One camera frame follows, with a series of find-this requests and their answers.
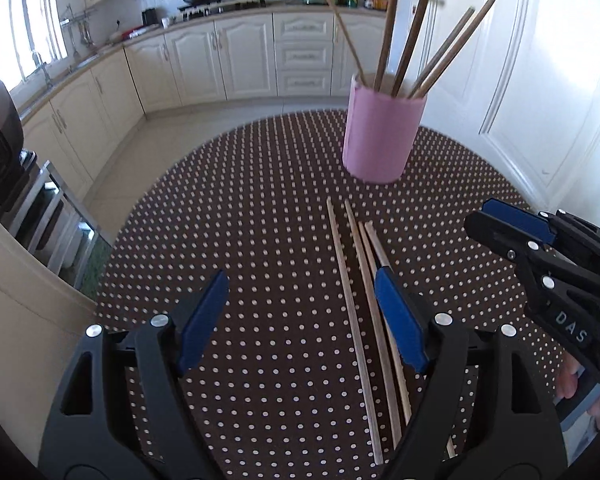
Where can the beige chair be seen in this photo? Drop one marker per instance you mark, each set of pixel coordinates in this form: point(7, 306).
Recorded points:
point(20, 335)

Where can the sink faucet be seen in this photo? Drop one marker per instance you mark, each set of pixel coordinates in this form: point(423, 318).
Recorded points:
point(44, 70)

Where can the gas stove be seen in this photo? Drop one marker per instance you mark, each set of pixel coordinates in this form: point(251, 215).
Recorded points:
point(220, 7)

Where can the red box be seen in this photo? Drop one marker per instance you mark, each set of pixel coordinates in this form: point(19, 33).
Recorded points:
point(132, 32)

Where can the white cabinet drawer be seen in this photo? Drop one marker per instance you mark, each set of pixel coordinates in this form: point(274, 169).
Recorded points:
point(302, 26)
point(305, 55)
point(305, 83)

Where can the white panelled door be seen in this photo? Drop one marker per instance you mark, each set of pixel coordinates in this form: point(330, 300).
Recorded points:
point(530, 85)

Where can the kitchen window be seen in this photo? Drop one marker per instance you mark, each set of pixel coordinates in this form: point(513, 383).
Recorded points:
point(15, 15)

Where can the brown polka dot tablecloth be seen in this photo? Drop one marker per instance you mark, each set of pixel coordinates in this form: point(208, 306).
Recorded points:
point(255, 235)

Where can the wall utensil rack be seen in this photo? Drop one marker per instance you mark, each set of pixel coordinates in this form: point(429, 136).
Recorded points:
point(80, 30)

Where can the pink cup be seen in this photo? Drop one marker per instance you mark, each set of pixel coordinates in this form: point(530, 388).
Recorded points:
point(380, 135)

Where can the metal shelf rack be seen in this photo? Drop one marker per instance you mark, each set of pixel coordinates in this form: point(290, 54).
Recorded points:
point(55, 220)

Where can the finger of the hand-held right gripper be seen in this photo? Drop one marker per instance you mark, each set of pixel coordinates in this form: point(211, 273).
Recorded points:
point(495, 235)
point(520, 217)

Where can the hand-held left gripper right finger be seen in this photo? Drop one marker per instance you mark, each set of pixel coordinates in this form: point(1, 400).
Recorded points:
point(400, 320)

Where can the white lower kitchen cabinets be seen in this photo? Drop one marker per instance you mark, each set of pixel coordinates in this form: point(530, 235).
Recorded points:
point(200, 60)

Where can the person's right hand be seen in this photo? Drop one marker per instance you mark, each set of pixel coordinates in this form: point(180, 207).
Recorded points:
point(567, 377)

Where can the black kettle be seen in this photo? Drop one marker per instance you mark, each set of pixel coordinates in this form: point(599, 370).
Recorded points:
point(150, 16)

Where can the kitchen sink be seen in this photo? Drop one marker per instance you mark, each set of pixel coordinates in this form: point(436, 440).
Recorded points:
point(80, 62)

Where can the black chair back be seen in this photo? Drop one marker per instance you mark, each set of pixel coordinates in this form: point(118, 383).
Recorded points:
point(0, 130)

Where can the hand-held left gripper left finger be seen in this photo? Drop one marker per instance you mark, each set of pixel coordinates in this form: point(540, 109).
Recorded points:
point(202, 325)

